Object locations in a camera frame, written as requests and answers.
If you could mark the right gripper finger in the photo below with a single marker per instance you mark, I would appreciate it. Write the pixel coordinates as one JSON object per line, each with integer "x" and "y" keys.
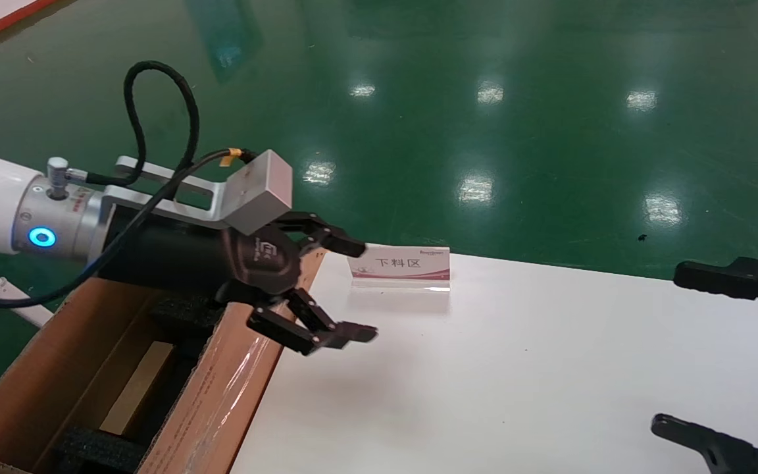
{"x": 714, "y": 280}
{"x": 728, "y": 457}

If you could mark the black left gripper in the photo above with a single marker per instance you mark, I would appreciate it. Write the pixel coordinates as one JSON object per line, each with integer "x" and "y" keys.
{"x": 247, "y": 263}

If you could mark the small cardboard box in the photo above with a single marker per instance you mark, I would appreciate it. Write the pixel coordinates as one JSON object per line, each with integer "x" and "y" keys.
{"x": 139, "y": 388}

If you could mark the large cardboard box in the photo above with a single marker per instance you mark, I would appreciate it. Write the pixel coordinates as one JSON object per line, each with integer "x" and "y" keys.
{"x": 17, "y": 395}

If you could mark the acrylic sign with red print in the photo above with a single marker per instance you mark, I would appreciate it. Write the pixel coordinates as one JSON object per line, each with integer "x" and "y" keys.
{"x": 405, "y": 263}

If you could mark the black foam insert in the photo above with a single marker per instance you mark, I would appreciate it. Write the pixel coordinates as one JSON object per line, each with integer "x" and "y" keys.
{"x": 99, "y": 451}

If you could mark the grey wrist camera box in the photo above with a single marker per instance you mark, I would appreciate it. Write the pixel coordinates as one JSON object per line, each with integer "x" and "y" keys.
{"x": 260, "y": 191}

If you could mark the white pipe frame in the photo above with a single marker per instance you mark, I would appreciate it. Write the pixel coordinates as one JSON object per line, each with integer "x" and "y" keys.
{"x": 4, "y": 289}

